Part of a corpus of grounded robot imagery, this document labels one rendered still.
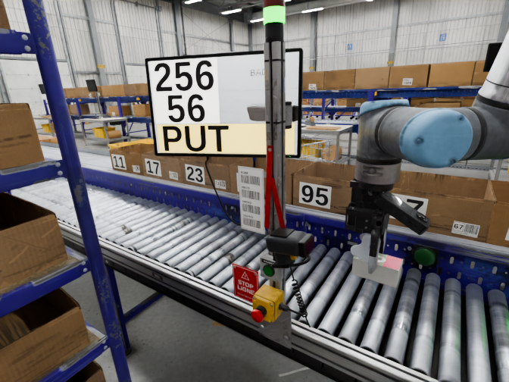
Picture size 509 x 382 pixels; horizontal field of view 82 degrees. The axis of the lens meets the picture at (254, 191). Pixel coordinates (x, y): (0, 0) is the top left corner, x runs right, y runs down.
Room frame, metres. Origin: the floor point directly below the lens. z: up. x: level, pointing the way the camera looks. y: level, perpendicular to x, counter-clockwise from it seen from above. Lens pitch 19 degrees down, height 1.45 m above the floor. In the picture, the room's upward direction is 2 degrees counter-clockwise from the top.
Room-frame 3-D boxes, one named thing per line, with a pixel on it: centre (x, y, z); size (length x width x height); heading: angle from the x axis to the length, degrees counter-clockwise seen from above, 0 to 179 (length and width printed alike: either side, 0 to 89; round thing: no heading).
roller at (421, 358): (0.77, -0.55, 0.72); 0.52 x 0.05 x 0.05; 146
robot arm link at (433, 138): (0.50, -0.29, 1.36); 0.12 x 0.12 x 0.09; 8
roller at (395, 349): (0.80, -0.50, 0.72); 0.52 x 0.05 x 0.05; 146
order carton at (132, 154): (2.28, 0.87, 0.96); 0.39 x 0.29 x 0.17; 57
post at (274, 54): (0.77, -0.06, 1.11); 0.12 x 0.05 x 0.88; 56
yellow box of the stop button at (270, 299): (0.70, -0.06, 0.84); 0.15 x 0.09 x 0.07; 56
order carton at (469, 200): (1.18, -0.76, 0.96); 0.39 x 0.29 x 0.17; 56
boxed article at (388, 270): (0.60, -0.28, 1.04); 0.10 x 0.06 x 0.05; 55
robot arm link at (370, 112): (0.61, -0.27, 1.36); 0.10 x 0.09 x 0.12; 8
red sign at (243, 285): (0.79, 0.01, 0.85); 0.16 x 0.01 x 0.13; 56
